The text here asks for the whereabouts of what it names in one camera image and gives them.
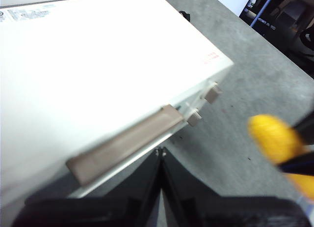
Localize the dark background equipment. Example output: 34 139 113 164
239 0 314 79

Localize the black power cable with plug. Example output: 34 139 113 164
178 10 192 23

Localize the cream oven knob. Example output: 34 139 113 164
187 109 203 127
204 82 222 105

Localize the blue slanted pole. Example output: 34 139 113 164
251 0 278 28

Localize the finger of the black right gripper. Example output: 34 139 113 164
293 111 314 146
277 152 314 176

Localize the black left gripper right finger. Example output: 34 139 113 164
161 147 310 227

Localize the yellow corn cob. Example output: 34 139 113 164
247 114 314 203

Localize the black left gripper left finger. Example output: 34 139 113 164
12 147 163 227

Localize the cream Toshiba toaster oven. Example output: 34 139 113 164
0 0 234 213

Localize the glass oven door with handle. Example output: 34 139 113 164
65 104 184 198

